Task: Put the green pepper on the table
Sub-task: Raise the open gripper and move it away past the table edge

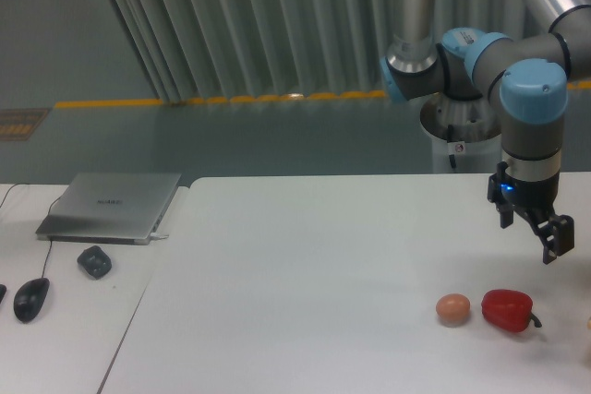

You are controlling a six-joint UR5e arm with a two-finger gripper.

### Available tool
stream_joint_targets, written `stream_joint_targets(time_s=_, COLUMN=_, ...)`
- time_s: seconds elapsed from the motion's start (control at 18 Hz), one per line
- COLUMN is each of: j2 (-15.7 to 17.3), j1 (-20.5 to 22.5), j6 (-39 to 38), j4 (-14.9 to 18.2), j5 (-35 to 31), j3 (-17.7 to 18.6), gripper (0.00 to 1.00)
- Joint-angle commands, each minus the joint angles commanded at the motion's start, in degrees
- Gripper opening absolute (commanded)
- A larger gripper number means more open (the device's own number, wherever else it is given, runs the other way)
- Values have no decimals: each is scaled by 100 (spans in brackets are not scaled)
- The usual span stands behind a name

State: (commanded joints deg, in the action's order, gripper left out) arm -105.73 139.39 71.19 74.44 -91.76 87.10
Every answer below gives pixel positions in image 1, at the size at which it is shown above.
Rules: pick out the red bell pepper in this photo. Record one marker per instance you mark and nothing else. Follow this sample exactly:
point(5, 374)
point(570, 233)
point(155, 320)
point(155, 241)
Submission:
point(509, 310)

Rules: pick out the brown egg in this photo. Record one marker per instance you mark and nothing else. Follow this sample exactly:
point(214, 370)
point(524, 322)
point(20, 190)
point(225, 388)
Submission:
point(453, 309)

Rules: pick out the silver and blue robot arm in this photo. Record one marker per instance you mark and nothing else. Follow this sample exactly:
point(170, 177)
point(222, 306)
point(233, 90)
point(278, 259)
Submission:
point(525, 85)

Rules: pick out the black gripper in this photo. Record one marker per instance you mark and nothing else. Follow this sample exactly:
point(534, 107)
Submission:
point(533, 202)

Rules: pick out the white cylindrical robot pedestal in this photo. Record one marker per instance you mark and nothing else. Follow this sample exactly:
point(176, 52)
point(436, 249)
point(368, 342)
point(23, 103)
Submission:
point(465, 136)

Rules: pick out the small black plastic gadget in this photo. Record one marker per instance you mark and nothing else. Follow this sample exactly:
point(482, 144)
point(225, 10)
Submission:
point(95, 262)

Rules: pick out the black computer mouse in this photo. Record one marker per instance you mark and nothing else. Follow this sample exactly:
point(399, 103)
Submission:
point(29, 299)

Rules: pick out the silver closed laptop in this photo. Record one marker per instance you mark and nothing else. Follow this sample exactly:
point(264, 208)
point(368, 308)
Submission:
point(112, 208)

